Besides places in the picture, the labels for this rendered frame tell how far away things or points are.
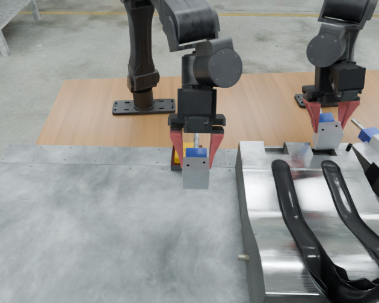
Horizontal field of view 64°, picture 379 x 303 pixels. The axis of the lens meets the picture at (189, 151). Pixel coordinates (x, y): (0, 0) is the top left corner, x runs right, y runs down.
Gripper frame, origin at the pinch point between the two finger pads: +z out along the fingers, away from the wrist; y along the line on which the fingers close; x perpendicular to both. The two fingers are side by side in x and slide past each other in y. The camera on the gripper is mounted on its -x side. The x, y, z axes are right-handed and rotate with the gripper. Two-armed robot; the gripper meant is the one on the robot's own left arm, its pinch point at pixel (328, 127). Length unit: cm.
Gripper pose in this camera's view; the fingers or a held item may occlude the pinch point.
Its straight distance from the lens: 73.4
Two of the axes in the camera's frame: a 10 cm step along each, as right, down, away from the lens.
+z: 1.2, 9.2, 3.8
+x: 0.9, -3.9, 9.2
